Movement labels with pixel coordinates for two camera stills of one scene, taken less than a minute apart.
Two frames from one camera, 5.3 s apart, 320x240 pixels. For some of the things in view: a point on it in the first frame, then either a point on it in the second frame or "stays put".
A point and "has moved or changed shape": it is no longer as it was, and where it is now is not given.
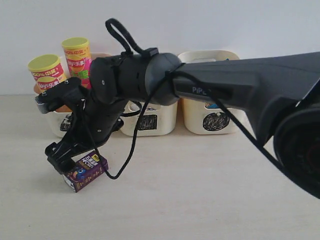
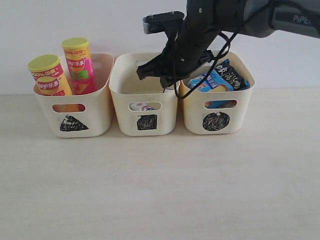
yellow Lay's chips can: (47, 71) stays put
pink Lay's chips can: (77, 51) stays put
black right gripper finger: (63, 162) to (151, 68)
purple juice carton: (87, 169) has moved or changed shape
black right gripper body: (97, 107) to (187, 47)
